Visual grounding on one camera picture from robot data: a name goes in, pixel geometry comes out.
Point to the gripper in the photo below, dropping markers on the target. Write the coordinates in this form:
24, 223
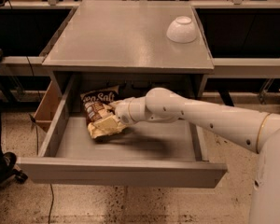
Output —
122, 110

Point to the brown sea salt chip bag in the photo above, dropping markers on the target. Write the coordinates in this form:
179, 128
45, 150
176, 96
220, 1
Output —
95, 105

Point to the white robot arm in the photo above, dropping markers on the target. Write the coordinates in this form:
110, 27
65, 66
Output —
256, 131

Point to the grey open top drawer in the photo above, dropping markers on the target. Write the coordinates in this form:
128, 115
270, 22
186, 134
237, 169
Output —
144, 155

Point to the grey cabinet with counter top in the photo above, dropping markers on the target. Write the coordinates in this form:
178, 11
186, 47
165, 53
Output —
115, 36

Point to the white upturned bowl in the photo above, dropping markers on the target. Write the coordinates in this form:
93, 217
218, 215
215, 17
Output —
182, 30

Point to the black wheeled base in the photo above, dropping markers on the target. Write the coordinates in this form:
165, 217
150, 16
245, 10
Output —
7, 169

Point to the grey rail frame behind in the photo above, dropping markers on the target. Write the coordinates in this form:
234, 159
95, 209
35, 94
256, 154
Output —
204, 64

